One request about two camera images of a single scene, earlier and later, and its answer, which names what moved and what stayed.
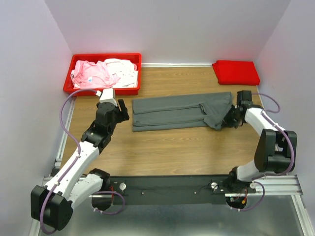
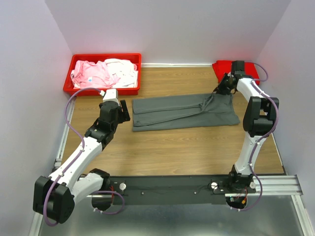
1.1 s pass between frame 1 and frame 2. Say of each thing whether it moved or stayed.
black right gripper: moved
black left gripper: stayed
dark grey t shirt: stayed
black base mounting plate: stayed
